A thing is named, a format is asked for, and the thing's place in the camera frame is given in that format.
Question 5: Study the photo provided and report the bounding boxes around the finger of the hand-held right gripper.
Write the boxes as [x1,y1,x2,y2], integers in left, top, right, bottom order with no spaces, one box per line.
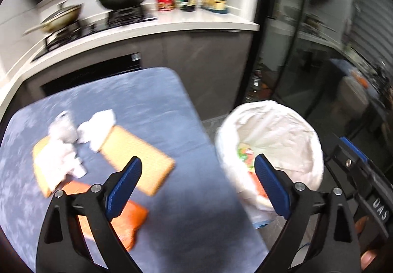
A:
[332,136,387,197]

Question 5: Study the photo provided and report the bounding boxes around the black built-in appliance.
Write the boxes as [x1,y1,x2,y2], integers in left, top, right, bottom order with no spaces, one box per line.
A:
[40,52,143,97]

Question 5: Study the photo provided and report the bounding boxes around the frying pan with glass lid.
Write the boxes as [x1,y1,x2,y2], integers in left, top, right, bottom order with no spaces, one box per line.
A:
[23,0,84,36]

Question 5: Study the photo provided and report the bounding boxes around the green spice jar set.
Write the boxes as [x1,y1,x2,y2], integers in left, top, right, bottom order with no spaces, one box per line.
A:
[202,0,229,14]

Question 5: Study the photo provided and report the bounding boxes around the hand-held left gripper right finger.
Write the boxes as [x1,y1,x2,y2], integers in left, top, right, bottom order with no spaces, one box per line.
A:
[254,154,363,273]

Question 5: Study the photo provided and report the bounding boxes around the red instant noodle cup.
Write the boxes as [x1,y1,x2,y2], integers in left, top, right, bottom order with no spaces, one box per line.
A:
[155,0,176,12]

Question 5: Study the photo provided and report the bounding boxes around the grey base cabinets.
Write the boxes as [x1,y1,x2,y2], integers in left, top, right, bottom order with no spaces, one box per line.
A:
[18,29,255,122]

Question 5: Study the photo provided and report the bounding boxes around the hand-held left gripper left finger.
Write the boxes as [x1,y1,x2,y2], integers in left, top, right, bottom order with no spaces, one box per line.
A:
[35,156,143,273]

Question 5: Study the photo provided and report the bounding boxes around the white-lined waste bin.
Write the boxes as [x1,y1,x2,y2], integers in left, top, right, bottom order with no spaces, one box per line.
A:
[215,100,325,229]

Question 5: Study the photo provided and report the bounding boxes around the person's right hand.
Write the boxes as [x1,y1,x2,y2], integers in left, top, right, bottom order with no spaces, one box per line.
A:
[353,216,379,273]

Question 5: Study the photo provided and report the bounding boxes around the clear plastic wrap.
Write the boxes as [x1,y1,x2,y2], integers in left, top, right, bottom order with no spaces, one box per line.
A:
[47,110,78,142]

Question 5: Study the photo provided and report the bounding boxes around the glass sliding door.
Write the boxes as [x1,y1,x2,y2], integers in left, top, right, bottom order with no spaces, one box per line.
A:
[255,0,393,175]

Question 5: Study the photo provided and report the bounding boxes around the black gas stove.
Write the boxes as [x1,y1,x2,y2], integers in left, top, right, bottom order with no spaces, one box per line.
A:
[31,6,158,62]

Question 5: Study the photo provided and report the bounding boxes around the yellow sponge cloth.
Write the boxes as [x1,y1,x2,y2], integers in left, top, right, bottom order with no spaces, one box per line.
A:
[32,136,84,198]
[101,124,176,197]

